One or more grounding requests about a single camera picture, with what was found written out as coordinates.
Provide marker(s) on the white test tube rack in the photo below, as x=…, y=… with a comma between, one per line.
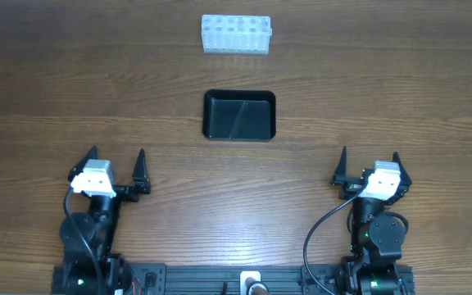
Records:
x=236, y=41

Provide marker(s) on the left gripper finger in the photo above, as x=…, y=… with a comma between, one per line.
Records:
x=142, y=176
x=84, y=157

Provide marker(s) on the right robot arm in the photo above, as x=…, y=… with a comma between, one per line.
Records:
x=385, y=231

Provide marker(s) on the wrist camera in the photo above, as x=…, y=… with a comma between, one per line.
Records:
x=381, y=180
x=94, y=178

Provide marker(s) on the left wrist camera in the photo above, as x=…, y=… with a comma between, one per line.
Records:
x=94, y=178

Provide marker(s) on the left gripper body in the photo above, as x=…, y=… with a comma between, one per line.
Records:
x=126, y=193

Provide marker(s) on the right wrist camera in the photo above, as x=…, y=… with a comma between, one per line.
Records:
x=381, y=180

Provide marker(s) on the clear test tube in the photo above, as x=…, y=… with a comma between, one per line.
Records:
x=238, y=119

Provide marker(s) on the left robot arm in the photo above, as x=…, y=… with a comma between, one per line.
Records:
x=84, y=237

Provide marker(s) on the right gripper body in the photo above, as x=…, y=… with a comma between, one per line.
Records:
x=348, y=186

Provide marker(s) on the black tray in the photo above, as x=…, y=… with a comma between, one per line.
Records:
x=256, y=119

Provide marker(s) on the mounting rail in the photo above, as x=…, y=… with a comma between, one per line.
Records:
x=203, y=280

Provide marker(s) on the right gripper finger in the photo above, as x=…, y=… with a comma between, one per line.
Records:
x=341, y=168
x=404, y=178

